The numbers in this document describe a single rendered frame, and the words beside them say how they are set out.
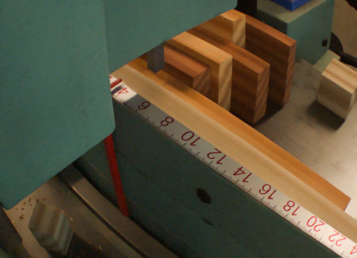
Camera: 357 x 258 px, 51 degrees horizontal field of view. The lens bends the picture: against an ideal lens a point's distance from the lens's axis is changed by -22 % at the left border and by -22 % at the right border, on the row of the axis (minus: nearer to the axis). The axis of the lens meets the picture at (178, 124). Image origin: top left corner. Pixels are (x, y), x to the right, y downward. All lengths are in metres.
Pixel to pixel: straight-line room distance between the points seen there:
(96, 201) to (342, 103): 0.25
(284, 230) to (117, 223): 0.20
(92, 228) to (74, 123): 0.24
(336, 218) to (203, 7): 0.16
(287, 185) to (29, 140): 0.15
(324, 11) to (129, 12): 0.29
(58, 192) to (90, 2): 0.31
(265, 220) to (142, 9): 0.14
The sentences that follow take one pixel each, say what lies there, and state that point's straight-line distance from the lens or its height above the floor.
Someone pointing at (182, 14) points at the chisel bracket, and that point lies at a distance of 0.26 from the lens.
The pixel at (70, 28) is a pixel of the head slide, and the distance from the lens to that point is 0.16.
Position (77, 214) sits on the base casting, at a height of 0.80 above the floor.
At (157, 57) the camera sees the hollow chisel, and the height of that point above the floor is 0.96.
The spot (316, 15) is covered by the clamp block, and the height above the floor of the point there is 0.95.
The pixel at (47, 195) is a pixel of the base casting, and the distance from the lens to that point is 0.45.
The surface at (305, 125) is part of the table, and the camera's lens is 0.37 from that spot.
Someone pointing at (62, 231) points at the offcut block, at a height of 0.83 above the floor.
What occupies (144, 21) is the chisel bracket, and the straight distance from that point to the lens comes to 0.24.
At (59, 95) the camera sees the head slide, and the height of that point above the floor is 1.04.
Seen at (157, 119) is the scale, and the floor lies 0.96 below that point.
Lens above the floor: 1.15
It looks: 45 degrees down
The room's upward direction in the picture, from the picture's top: 1 degrees counter-clockwise
